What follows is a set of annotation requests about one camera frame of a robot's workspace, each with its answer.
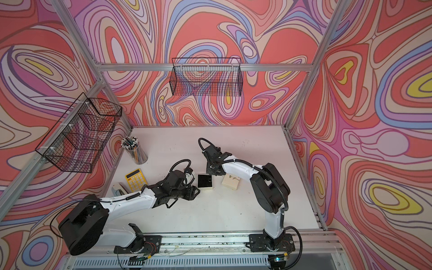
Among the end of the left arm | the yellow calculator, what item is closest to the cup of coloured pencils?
the yellow calculator

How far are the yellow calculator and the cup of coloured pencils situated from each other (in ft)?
0.19

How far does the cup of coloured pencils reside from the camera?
902mm

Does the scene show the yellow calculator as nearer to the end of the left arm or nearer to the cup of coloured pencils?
the cup of coloured pencils

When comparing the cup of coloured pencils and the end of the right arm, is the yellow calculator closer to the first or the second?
the cup of coloured pencils

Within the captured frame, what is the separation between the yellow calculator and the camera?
923 millimetres
